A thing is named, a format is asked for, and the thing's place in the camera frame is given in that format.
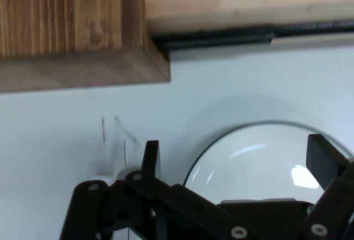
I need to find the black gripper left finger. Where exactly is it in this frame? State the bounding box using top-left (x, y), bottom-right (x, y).
top-left (59, 139), bottom-right (261, 240)

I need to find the silver table knife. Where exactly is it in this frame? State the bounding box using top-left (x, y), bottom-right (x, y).
top-left (101, 114), bottom-right (139, 173)

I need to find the dark wooden drawer cabinet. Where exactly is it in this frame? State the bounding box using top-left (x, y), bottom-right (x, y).
top-left (0, 0), bottom-right (171, 93)

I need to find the white bowl with black rim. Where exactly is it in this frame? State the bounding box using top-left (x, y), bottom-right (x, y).
top-left (184, 119), bottom-right (354, 205)

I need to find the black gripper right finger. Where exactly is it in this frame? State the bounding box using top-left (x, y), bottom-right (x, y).
top-left (300, 133), bottom-right (354, 240)

